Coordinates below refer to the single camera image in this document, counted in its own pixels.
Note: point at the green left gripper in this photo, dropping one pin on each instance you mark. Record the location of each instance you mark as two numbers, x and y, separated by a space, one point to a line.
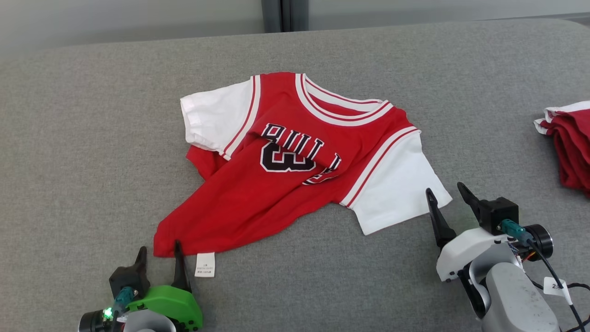
170 302

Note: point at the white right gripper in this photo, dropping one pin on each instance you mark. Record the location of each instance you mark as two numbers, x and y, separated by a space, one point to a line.
465 249

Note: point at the red and white basketball jersey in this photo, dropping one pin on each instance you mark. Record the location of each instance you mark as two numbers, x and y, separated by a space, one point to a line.
258 203

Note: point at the red shorts with white stripe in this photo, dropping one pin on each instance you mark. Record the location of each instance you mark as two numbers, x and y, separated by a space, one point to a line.
571 147

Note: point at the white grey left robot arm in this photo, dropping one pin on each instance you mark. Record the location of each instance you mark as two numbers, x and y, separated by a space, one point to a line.
147 323

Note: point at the white paper tag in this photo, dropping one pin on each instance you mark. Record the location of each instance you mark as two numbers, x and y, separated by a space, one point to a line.
553 287

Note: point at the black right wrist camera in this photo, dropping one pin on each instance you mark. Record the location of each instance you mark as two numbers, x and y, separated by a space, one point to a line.
500 210

